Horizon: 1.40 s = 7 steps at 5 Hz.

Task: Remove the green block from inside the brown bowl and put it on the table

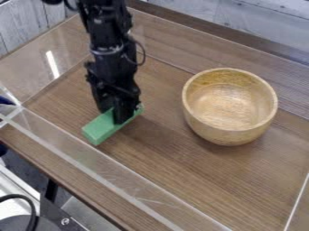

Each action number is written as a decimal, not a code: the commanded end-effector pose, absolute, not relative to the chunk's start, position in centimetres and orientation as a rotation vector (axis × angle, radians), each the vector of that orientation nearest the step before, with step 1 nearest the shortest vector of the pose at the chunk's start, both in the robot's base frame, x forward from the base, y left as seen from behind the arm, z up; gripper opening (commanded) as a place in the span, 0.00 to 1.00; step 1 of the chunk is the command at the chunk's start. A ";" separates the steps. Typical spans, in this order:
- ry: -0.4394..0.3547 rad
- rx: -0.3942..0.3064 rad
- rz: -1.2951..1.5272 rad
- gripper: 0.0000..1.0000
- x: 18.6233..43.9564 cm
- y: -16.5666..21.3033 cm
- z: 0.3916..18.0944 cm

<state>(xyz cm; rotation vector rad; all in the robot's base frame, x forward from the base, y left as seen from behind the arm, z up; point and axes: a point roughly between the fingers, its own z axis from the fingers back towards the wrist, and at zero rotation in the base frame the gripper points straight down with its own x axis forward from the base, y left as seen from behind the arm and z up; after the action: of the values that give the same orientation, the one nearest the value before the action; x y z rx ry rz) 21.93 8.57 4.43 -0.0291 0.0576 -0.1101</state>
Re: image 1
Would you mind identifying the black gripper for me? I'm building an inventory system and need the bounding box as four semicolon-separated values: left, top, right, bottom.
84;53;141;125

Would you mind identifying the green rectangular block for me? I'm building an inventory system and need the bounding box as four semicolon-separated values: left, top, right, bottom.
80;104;143;146

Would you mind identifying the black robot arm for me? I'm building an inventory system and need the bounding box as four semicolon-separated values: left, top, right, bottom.
42;0;142;125

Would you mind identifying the light wooden bowl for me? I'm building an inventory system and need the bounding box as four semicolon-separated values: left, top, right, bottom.
181;68;278;146

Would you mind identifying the black table leg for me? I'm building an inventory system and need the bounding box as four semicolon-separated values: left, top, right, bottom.
44;180;58;202

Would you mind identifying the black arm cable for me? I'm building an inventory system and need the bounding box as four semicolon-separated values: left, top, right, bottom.
119;37;147;67

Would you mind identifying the clear acrylic tray wall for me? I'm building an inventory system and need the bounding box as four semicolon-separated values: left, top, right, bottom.
0;5;309;231

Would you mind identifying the grey metal base plate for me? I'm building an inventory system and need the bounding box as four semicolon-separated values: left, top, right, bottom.
40;197;122;231

